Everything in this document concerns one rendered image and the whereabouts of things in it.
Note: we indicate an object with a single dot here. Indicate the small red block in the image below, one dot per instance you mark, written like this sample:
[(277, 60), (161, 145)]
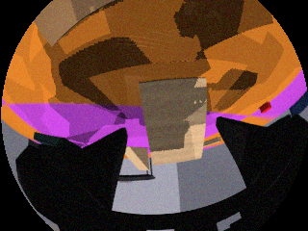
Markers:
[(265, 107)]

